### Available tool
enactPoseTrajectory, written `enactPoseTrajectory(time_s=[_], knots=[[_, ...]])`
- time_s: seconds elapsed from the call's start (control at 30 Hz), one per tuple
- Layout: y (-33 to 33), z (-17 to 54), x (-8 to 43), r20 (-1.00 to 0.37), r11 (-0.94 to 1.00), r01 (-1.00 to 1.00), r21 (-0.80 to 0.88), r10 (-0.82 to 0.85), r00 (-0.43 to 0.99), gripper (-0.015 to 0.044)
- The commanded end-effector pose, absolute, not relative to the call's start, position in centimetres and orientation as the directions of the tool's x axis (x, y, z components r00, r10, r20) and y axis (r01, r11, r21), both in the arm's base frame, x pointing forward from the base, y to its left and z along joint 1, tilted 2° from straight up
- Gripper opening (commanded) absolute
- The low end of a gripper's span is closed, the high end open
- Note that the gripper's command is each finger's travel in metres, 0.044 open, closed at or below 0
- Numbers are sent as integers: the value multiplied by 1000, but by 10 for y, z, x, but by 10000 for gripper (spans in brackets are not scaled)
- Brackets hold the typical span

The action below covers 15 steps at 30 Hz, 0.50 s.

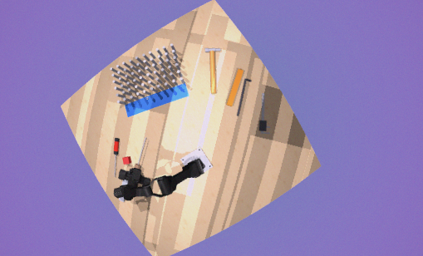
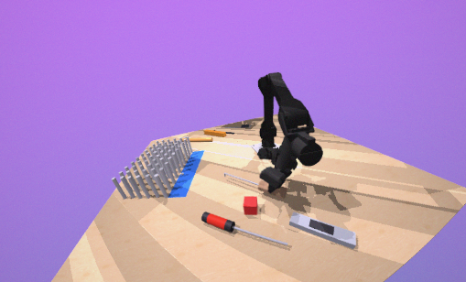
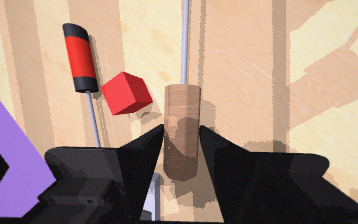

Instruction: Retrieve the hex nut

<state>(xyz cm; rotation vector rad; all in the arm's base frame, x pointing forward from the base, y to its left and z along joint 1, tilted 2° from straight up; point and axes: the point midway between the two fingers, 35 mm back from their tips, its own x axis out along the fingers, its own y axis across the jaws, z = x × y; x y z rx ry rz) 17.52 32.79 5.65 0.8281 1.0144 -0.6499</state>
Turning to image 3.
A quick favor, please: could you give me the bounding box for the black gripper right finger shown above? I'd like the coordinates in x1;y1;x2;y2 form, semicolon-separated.
199;125;329;223

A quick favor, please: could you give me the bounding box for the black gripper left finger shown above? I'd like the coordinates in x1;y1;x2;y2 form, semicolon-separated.
44;124;164;220

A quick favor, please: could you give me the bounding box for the red cube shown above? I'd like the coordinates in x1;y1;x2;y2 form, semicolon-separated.
100;71;153;115

